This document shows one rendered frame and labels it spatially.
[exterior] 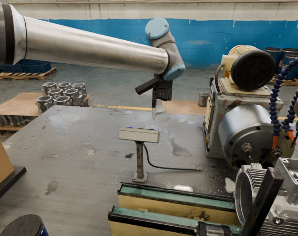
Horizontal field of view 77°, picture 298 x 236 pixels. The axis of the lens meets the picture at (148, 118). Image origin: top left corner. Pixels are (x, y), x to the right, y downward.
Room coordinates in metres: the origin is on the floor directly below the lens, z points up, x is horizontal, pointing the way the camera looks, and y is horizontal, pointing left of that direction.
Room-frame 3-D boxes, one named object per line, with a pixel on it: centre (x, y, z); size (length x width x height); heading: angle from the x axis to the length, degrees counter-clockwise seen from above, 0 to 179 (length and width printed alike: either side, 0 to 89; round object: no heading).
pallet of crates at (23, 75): (5.13, 3.29, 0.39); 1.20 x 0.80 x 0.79; 89
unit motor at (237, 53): (1.00, -0.47, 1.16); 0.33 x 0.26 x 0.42; 170
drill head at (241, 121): (0.72, -0.45, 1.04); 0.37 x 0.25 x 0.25; 170
